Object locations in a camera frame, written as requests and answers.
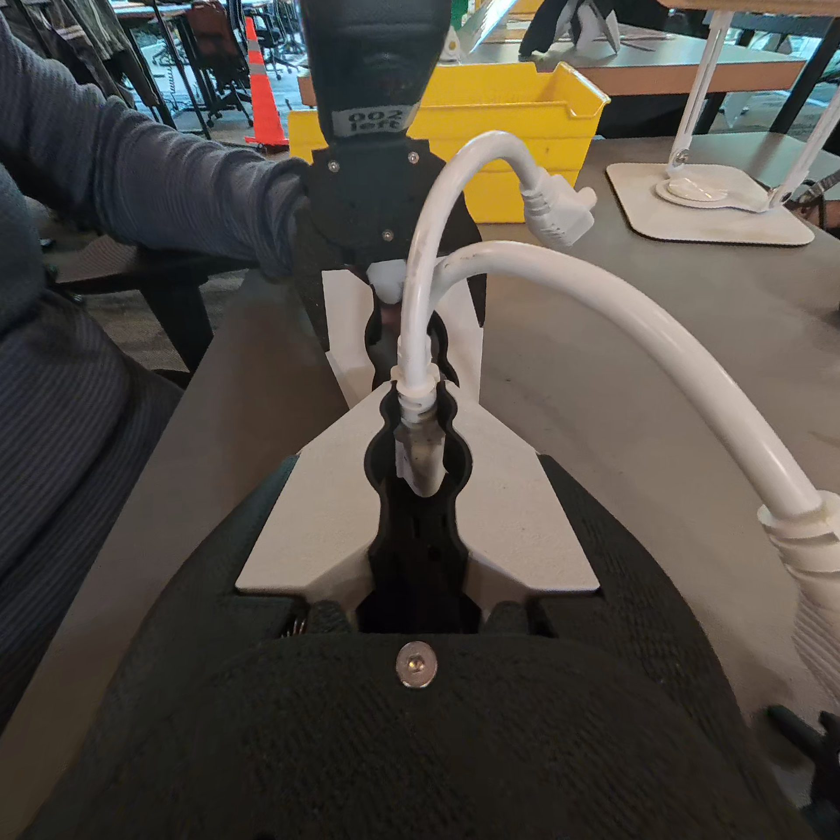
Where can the white desk stand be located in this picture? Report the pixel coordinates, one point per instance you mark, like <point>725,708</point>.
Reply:
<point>715,210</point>

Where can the person's dark ribbed sweater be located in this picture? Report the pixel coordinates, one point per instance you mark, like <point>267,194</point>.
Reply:
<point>59,426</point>

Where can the small white plastic piece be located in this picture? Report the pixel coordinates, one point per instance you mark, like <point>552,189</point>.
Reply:
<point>387,279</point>

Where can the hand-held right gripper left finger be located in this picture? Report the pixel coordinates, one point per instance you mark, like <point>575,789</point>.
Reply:
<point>308,518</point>

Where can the hanging dark jacket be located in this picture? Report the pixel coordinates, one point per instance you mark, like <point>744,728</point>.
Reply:
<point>85,39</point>

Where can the yellow plastic bin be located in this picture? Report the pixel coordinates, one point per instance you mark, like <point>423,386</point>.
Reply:
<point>512,105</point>

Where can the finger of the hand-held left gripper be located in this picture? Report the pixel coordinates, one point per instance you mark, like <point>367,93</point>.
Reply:
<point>467,348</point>
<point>348,334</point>

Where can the white angled power plug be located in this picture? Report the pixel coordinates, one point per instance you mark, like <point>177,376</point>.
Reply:
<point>561,210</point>

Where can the black object on table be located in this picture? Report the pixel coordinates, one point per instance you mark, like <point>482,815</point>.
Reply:
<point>558,23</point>

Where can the brown office chair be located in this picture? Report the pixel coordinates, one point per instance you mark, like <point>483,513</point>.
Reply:
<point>220,52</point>

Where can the black clamp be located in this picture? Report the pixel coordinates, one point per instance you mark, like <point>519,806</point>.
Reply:
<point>810,748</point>

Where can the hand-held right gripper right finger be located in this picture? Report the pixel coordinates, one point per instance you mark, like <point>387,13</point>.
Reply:
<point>518,518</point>

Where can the person's left forearm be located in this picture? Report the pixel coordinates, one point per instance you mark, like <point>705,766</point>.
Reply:
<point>164,184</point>

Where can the orange traffic cone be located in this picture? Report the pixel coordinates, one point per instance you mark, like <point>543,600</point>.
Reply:
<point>262,98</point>

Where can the wood-edged grey table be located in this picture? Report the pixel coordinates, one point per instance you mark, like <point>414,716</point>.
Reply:
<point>689,62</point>

